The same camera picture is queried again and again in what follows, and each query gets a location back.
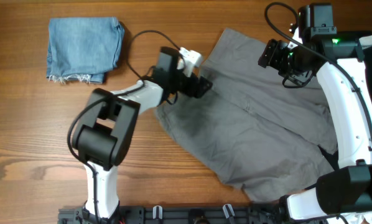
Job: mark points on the grey shorts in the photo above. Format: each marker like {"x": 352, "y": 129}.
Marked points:
{"x": 255, "y": 134}

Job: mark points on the folded blue denim shorts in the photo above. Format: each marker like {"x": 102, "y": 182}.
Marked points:
{"x": 83, "y": 49}

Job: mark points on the black mounting rail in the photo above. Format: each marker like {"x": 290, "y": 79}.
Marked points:
{"x": 227, "y": 213}

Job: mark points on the white shirt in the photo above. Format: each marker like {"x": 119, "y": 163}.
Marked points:
{"x": 366, "y": 42}

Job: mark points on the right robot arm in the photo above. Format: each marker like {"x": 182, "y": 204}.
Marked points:
{"x": 314, "y": 48}

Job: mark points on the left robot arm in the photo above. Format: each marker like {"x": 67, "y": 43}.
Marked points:
{"x": 100, "y": 136}

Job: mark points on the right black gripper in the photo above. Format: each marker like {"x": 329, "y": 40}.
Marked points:
{"x": 272, "y": 56}

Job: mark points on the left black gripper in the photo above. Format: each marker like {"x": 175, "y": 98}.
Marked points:
{"x": 198, "y": 88}

